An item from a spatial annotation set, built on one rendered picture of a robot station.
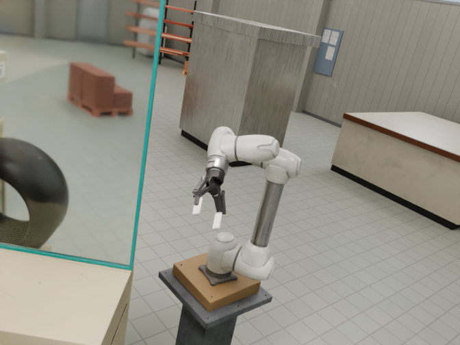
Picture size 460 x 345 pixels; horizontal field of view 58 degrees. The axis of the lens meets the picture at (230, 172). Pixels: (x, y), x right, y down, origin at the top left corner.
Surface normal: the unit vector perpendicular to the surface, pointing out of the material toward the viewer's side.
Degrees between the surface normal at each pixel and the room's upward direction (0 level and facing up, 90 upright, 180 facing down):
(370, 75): 90
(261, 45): 90
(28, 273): 0
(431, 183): 90
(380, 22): 90
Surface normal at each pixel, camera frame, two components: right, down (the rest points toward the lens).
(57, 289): 0.18, -0.91
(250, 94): 0.61, 0.40
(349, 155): -0.76, 0.10
